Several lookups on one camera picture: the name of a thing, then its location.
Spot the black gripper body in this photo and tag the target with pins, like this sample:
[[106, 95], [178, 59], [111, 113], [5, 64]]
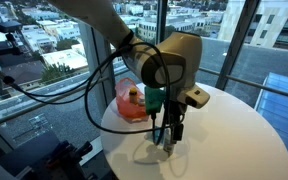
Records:
[[176, 113]]

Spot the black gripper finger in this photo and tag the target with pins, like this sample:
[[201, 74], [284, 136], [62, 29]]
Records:
[[178, 133], [166, 138]]

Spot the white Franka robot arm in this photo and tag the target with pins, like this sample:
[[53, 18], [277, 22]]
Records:
[[164, 63]]

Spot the orange plastic bag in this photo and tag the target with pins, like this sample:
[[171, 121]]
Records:
[[127, 106]]

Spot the yellow-capped small bottle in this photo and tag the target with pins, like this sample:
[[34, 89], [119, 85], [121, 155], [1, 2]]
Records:
[[133, 95]]

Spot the black and blue equipment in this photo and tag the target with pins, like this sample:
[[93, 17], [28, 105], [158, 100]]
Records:
[[47, 160]]

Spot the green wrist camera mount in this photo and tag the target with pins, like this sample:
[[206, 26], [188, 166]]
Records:
[[154, 100]]

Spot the grey metal window rail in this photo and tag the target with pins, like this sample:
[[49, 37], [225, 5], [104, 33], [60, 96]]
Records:
[[257, 85], [44, 103]]

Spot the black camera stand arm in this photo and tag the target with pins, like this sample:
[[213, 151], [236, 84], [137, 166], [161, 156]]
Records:
[[4, 50]]

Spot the black external camera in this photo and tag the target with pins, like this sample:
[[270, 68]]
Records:
[[8, 26]]

